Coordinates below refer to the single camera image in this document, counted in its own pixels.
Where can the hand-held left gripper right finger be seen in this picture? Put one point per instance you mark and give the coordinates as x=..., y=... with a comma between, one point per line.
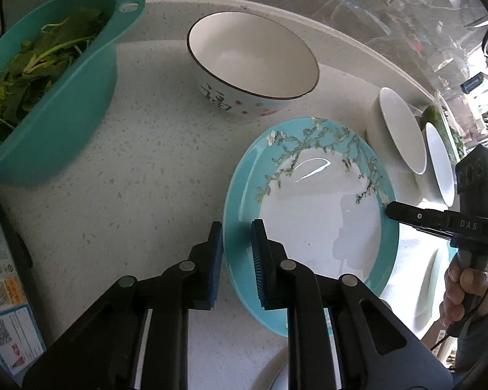
x=258, y=262

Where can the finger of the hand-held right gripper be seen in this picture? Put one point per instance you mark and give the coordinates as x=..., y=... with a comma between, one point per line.
x=410, y=214

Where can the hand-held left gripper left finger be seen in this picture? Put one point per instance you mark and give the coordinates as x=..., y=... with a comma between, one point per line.
x=215, y=266

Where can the teal floral plate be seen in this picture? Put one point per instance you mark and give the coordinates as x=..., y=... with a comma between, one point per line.
x=329, y=219

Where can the white printed ceramic bowl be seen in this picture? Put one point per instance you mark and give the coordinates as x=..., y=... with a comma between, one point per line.
x=252, y=57

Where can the person's right forearm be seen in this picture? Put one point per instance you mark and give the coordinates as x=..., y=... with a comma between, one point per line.
x=486, y=333

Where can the person's right hand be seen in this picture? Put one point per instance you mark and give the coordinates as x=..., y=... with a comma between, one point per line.
x=457, y=292

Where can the small white bowl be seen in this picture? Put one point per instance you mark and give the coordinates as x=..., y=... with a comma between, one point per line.
x=440, y=164
x=402, y=130

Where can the glass bowl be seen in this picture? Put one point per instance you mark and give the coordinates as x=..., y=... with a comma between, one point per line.
x=451, y=130

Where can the chopped green vegetables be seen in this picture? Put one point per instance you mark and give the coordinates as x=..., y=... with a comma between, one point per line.
x=431, y=114

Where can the teal plastic colander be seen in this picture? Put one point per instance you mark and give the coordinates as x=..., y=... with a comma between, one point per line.
x=77, y=126

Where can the blue labelled box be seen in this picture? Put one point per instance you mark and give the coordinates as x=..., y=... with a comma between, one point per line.
x=6, y=325

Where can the leafy green vegetables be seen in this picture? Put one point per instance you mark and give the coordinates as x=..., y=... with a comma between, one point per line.
x=32, y=69

